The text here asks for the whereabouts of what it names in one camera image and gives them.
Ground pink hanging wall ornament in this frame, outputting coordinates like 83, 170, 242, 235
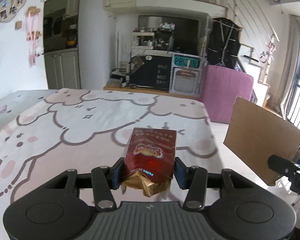
26, 6, 44, 67

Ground white shelf with items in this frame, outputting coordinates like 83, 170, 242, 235
131, 31, 155, 50

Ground staircase railing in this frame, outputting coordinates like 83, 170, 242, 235
167, 0, 281, 46

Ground wooden tv cabinet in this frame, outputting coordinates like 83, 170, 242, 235
103, 85, 199, 101

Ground black chalkboard sign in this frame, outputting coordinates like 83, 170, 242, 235
129, 55, 172, 90

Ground wooden stair steps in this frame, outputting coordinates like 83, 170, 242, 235
249, 42, 276, 108

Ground toy oven poison sign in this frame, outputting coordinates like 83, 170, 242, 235
169, 53, 203, 98

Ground red cigarette pack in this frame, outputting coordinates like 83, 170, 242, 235
121, 127, 177, 198

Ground brown cardboard box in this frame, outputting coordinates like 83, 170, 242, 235
224, 97, 300, 186

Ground cartoon print bed sheet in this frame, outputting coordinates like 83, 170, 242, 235
0, 88, 223, 239

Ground kitchen lower cabinet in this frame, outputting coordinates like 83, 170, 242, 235
44, 49, 81, 89

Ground pink upright mattress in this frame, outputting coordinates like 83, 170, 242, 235
199, 65, 254, 124

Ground beige curtain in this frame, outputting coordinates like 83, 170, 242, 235
274, 15, 300, 119

